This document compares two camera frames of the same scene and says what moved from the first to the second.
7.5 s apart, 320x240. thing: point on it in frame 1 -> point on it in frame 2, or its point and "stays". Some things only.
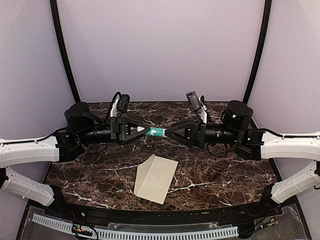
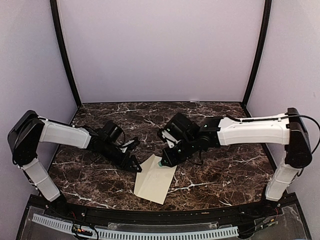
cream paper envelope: (153, 178) stays
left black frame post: (64, 48) stays
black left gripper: (120, 129) -> (126, 165)
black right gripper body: (200, 134) -> (177, 157)
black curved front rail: (171, 216) stays
